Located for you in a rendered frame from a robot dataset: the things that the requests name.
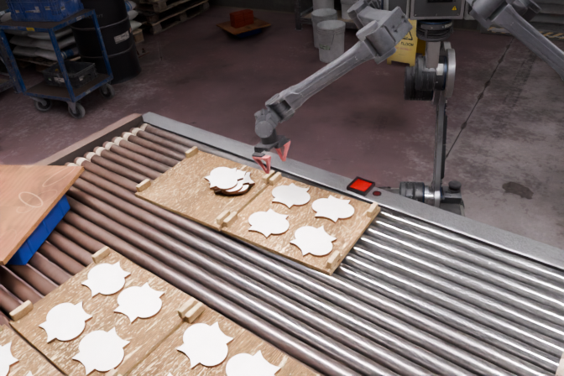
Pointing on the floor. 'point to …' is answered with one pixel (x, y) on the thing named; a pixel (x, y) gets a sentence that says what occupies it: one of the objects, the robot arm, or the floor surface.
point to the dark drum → (114, 5)
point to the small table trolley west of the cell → (41, 92)
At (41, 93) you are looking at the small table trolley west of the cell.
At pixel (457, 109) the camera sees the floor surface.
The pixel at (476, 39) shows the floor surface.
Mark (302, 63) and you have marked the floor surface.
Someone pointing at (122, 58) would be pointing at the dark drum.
